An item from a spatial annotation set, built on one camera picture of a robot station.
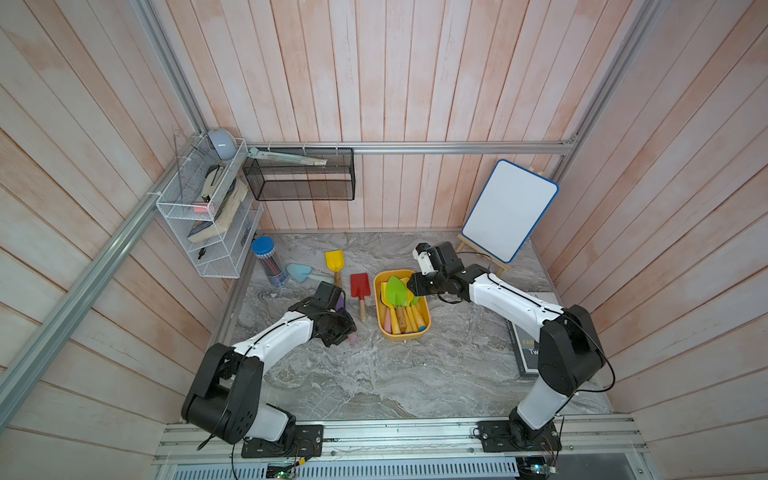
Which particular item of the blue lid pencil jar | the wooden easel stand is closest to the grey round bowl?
the blue lid pencil jar

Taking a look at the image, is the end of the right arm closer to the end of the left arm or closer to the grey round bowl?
the end of the left arm

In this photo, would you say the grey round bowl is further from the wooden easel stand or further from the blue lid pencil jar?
the wooden easel stand

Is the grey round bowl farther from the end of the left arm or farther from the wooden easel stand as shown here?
the wooden easel stand

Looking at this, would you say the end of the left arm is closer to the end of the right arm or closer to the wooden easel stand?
the end of the right arm

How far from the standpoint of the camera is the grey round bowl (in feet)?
2.73
